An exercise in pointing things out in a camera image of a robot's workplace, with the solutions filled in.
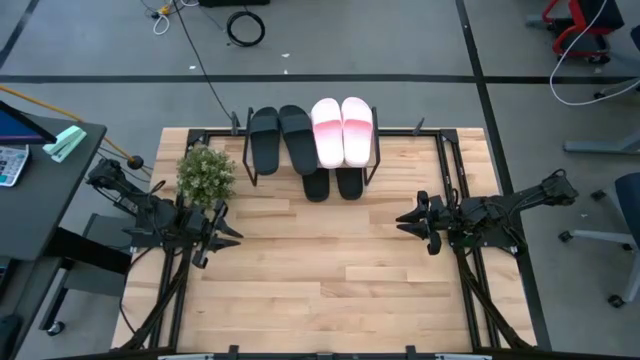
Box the black metal rig frame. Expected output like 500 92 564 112
112 117 539 360

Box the black side desk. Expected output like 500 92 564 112
0 113 132 337

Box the white cable with yellow plug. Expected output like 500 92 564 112
141 0 200 37

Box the dark computer monitor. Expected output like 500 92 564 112
0 99 58 147

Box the pink slide sandal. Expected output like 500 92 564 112
310 97 346 170
340 96 375 169

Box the green potted plant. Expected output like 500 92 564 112
176 144 238 207

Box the wooden shelf with black frame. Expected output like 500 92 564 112
241 105 382 188

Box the mint green stapler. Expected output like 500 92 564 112
42 125 88 164

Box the long white floor cable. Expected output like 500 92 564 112
548 0 640 107

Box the black slide sandal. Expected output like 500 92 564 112
301 167 331 203
278 104 320 177
249 106 282 177
334 166 365 202

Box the red and black cart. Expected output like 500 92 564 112
525 0 626 65

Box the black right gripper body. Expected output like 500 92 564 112
429 194 469 241

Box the grey calculator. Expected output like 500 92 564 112
0 144 32 188

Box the coiled black cable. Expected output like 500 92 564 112
225 10 267 49

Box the black floor box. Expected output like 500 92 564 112
198 0 271 8

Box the long black floor cable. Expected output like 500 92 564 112
171 0 235 124

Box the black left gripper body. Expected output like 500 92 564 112
185 204 221 251

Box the grey office chair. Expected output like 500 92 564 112
558 172 640 309

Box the yellow cable with black knob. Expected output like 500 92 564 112
0 84 153 177

